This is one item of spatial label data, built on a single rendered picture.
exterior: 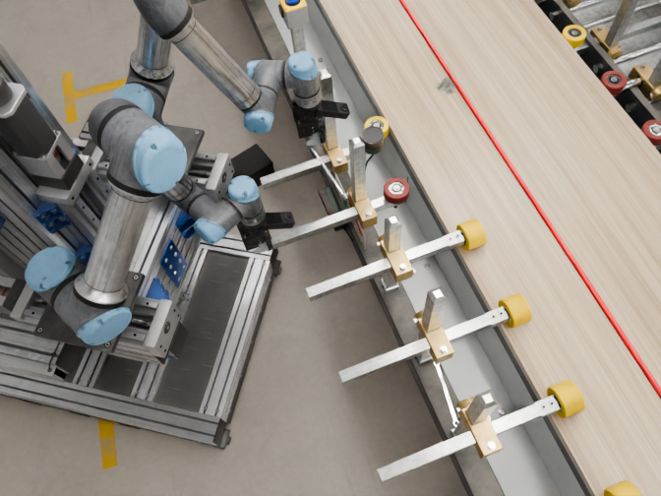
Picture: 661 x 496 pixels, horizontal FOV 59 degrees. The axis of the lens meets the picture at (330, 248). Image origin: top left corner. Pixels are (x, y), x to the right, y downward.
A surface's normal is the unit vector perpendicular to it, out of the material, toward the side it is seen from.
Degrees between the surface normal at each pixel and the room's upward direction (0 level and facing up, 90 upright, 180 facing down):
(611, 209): 0
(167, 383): 0
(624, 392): 0
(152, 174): 84
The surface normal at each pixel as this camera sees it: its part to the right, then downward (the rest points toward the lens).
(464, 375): -0.07, -0.47
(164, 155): 0.79, 0.47
